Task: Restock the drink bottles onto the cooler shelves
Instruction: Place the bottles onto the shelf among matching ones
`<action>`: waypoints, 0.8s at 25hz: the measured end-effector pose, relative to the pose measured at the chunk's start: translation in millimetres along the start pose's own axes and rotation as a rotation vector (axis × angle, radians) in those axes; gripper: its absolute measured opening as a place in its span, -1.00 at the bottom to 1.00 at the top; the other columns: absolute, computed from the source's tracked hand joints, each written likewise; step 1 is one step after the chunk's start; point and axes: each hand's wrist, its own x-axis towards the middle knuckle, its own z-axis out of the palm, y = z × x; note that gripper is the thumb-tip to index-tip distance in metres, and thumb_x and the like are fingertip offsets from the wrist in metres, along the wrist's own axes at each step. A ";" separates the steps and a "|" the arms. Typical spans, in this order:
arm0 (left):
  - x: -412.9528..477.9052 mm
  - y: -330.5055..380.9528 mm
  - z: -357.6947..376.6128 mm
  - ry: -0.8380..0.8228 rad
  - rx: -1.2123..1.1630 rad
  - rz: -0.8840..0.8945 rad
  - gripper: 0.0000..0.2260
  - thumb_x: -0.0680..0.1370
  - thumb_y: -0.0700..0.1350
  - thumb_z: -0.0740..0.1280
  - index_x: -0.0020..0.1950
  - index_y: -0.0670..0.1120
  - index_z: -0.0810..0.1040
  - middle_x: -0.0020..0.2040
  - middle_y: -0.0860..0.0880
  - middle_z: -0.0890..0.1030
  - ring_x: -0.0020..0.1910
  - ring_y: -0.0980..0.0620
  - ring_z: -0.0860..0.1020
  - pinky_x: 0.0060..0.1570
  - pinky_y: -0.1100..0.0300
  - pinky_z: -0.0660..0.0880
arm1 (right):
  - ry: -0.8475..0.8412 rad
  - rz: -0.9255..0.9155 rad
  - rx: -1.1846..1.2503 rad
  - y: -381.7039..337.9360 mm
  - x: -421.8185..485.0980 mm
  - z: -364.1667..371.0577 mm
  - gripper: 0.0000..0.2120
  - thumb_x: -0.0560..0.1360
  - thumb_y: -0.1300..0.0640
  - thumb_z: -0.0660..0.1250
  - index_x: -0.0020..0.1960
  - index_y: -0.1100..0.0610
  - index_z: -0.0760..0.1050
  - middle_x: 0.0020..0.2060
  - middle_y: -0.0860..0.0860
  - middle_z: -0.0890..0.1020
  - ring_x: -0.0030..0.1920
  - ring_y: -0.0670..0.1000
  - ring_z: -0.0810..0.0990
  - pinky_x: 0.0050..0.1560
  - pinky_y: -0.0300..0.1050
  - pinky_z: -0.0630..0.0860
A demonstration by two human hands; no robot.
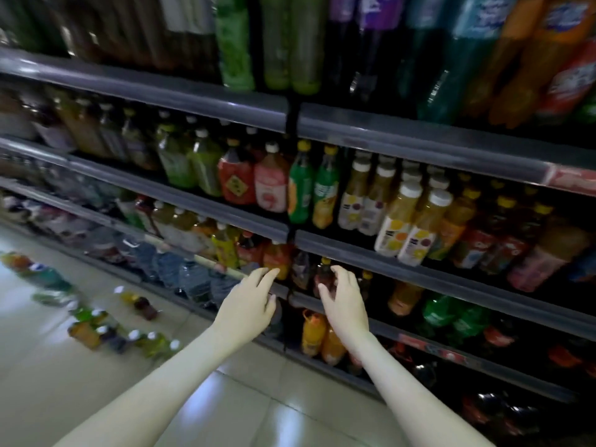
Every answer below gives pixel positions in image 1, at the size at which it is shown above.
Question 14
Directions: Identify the dark grey store shelving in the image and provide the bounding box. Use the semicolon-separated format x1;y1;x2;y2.
0;0;596;434

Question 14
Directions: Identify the dark bottle yellow cap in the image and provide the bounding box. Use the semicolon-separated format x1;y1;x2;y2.
315;258;338;299

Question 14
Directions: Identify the person's right forearm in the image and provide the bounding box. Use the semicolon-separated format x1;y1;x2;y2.
349;335;495;447

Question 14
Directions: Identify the person's left hand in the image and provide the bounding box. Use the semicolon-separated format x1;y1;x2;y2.
212;267;281;350

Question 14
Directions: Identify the row of large water jugs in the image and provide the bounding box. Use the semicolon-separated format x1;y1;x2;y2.
79;223;281;313

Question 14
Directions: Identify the cola bottle red label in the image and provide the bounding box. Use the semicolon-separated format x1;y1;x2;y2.
114;286;160;320

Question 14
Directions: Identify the teal bottle blue cap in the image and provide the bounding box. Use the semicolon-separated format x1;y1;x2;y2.
26;263;74;292

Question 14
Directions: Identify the person's right hand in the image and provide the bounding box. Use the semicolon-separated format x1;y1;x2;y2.
317;265;372;352

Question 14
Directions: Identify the person's left forearm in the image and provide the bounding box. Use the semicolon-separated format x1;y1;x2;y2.
56;325;248;447

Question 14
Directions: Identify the amber tea bottle white cap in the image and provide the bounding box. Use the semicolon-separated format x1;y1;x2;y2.
0;251;34;272

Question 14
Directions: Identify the red price tag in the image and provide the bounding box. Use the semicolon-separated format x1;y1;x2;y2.
544;165;596;194

